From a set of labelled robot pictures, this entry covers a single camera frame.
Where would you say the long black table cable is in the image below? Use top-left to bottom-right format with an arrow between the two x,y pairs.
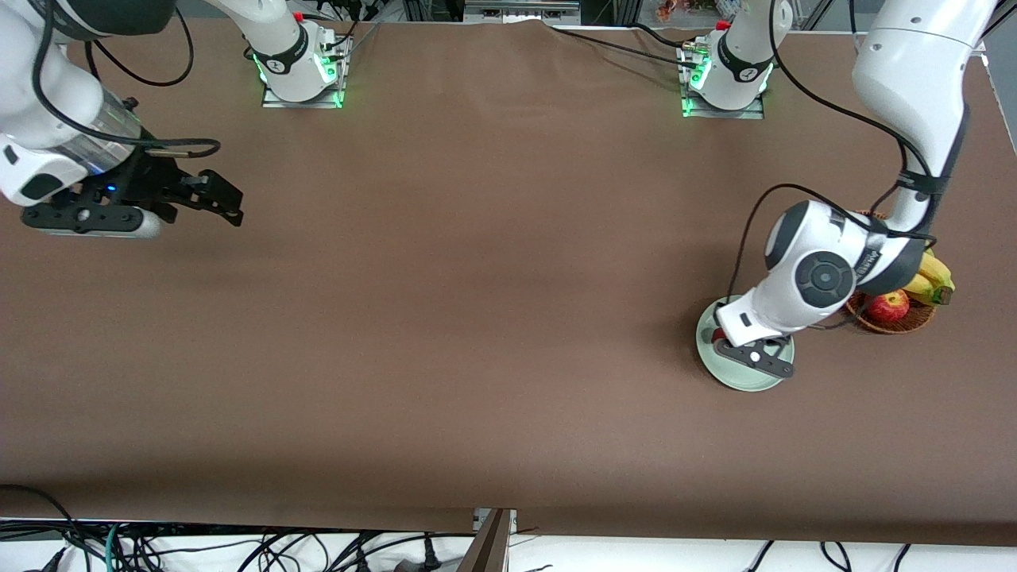
548,26 -> 702,71

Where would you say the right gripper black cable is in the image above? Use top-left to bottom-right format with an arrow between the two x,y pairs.
32,0 -> 222,160

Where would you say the brown table cover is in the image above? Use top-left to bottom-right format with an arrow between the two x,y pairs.
0,16 -> 1017,549

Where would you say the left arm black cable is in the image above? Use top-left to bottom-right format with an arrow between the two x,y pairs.
726,0 -> 940,331

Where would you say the red apple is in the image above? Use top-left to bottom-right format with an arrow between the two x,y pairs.
864,289 -> 911,324

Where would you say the black floor cable loop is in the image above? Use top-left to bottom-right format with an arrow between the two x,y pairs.
0,483 -> 84,561

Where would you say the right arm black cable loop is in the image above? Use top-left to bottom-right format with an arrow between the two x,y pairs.
83,6 -> 195,87

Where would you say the aluminium frame post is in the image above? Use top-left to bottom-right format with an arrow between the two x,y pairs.
458,508 -> 518,572

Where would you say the grey power strip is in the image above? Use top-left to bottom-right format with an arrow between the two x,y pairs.
464,0 -> 582,25

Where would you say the short black table cable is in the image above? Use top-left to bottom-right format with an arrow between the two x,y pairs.
632,21 -> 702,50

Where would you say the brown wicker basket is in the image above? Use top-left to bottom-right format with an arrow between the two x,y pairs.
842,210 -> 938,335

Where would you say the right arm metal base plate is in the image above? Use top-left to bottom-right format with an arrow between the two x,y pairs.
260,32 -> 348,110

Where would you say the pale green round plate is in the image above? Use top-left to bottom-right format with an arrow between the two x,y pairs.
695,295 -> 795,392

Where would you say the yellow banana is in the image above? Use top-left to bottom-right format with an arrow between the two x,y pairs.
904,273 -> 954,307
920,249 -> 955,292

